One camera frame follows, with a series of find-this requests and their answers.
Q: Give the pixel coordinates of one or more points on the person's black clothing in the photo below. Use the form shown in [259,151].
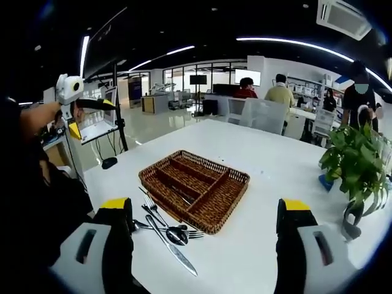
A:
[36,199]

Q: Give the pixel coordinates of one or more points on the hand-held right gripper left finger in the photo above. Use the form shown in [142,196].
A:
[116,254]

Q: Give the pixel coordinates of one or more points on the black oval puck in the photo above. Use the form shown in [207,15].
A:
[109,163]

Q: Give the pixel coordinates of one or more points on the ceiling air conditioner unit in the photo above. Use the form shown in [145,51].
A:
[343,18]

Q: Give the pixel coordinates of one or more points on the black television on stand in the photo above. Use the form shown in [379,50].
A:
[198,79]

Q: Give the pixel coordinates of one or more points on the white mesh office chair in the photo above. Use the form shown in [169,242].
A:
[324,121]

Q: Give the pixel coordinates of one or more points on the black monitor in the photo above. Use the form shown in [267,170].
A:
[223,88]

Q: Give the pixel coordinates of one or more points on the black computer case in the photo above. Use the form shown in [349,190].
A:
[209,107]

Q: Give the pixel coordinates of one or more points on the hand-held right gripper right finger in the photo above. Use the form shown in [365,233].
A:
[291,254]

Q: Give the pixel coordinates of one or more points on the grey desk partition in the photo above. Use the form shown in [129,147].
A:
[263,116]

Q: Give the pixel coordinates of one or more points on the steel fork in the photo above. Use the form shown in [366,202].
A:
[196,234]
[153,209]

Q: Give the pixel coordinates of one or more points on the shelf with white boxes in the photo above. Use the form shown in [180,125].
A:
[303,88]

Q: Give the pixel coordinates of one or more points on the brown wicker utensil storage tray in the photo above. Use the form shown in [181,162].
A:
[211,199]

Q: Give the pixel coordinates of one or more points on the white display screen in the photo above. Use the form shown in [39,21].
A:
[248,75]

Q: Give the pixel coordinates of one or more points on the dark blue banner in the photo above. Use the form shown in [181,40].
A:
[134,92]

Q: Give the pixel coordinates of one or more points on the green potted plant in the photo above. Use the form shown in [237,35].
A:
[352,159]

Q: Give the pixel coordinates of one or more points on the black tripod stand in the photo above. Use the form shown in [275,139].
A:
[121,128]

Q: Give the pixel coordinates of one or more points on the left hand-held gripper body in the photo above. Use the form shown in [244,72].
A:
[69,88]

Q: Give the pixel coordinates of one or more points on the small blue object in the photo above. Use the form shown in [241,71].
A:
[326,182]

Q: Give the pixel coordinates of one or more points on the steel spoon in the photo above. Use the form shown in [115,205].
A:
[177,238]
[180,227]

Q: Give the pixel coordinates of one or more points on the wooden side cabinet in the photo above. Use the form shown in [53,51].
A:
[56,154]

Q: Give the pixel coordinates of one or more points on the black curved headset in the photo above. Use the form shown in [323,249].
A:
[349,223]

